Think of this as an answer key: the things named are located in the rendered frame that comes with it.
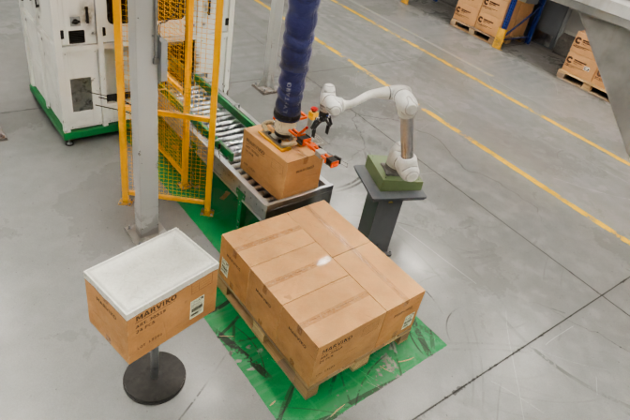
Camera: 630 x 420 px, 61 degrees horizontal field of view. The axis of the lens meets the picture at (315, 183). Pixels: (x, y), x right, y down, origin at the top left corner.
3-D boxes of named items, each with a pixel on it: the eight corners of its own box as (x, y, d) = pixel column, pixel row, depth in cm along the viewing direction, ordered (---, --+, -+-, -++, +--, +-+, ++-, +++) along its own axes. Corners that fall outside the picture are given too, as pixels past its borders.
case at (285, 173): (239, 167, 477) (244, 127, 455) (275, 156, 502) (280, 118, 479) (281, 203, 444) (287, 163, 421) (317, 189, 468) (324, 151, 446)
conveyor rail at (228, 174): (145, 100, 578) (144, 84, 568) (149, 99, 581) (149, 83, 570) (262, 223, 441) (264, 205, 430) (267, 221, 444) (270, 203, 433)
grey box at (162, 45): (149, 70, 396) (149, 31, 380) (156, 69, 399) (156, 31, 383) (161, 82, 385) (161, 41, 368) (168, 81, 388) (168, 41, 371)
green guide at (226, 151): (147, 87, 572) (147, 80, 567) (157, 85, 578) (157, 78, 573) (223, 163, 476) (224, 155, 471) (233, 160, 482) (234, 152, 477)
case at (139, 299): (128, 365, 291) (126, 315, 268) (88, 321, 310) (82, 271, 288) (215, 309, 332) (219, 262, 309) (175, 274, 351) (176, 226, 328)
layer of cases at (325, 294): (217, 272, 424) (221, 233, 401) (316, 234, 481) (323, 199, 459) (308, 387, 353) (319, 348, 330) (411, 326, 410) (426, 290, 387)
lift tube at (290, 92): (268, 112, 439) (284, -18, 380) (290, 108, 451) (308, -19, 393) (283, 125, 426) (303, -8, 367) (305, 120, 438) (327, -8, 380)
